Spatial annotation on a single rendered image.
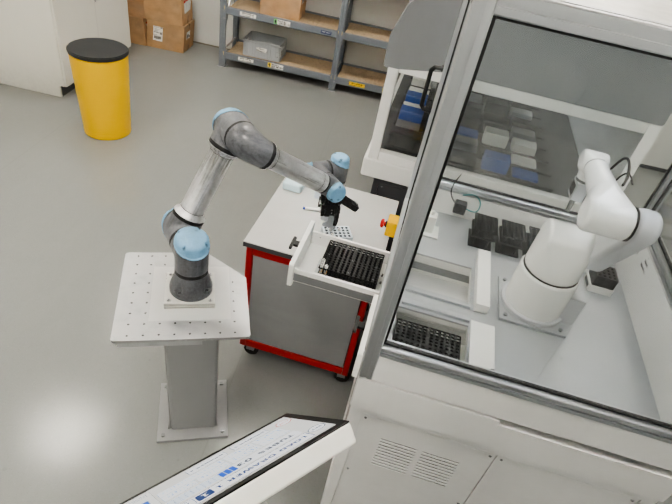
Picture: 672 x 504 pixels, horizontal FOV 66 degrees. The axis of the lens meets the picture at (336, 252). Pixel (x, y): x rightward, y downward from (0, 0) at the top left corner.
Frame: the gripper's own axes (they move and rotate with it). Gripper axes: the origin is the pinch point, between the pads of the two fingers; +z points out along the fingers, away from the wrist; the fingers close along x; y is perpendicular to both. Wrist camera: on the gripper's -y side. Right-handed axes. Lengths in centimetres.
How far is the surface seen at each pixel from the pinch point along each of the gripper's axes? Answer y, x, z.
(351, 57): -101, -383, 59
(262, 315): 27, 6, 48
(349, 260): 0.5, 31.5, -8.8
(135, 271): 79, 22, 5
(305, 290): 10.7, 13.7, 24.3
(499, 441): -31, 106, -3
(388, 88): -27, -44, -46
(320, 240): 8.4, 15.0, -5.0
